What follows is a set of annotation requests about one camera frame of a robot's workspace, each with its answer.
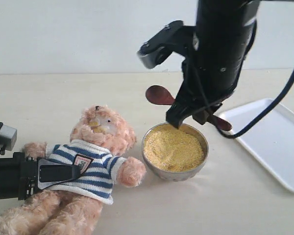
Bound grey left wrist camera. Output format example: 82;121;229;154
0;124;17;152

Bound white rectangular plastic tray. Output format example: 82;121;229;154
218;98;294;194

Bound metal bowl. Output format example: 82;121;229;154
142;123;209;182

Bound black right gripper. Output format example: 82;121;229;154
166;24;255;129

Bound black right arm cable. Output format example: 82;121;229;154
186;46;294;140

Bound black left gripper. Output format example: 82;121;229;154
0;122;79;200

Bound beige teddy bear striped shirt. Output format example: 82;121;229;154
0;104;147;235

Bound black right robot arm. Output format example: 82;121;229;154
166;0;260;128

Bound yellow millet grains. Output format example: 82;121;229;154
144;130;204;172

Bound dark red wooden spoon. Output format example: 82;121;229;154
145;85;232;131

